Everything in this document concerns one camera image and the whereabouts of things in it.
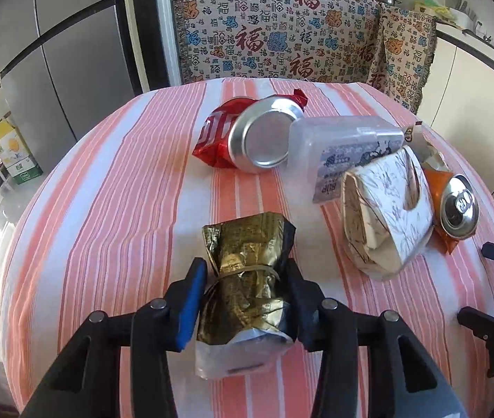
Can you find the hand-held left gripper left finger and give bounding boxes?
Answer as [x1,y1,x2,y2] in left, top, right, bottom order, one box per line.
[21,258,208,418]

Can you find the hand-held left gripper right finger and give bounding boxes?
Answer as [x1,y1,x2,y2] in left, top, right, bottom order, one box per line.
[285,258,470,418]

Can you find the gold foil wrapper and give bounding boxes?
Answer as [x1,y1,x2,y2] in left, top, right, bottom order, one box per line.
[195,212,296,379]

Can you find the white yellow snack wrapper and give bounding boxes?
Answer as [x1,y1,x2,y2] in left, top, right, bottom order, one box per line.
[403,123,450,172]

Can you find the clear plastic floss box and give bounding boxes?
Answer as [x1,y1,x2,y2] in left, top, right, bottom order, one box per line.
[288,115,406,204]

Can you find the crushed orange can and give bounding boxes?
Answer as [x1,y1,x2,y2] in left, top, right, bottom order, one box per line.
[423,170,480,254]

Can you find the pink striped tablecloth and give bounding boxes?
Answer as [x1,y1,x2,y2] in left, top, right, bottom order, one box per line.
[0,76,494,418]

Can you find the floral paper box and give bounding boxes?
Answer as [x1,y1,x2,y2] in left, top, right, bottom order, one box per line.
[342,145,435,281]

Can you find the cream lower cabinets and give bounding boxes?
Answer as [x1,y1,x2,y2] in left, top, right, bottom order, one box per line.
[417,30,494,201]

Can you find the crushed red can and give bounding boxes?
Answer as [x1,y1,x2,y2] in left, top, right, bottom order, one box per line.
[192,88,309,175]

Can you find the green white cardboard box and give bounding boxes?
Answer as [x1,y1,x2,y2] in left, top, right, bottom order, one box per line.
[5,159,44,185]

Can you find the white kitchen countertop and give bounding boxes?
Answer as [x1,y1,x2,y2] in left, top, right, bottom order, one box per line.
[436,13,494,72]

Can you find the narrow printed fringed blanket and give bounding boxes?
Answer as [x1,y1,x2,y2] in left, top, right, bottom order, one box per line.
[366,4,437,114]

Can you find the yellow cardboard box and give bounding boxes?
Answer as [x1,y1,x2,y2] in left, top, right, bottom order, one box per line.
[0,119,34,166]

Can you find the grey refrigerator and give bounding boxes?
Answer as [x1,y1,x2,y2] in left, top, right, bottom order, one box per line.
[0,0,137,170]

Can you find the wide printed fringed blanket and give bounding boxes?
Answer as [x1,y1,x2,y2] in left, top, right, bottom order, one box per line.
[169,0,383,85]

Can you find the black door frame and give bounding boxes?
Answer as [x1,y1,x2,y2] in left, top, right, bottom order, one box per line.
[112,0,173,96]

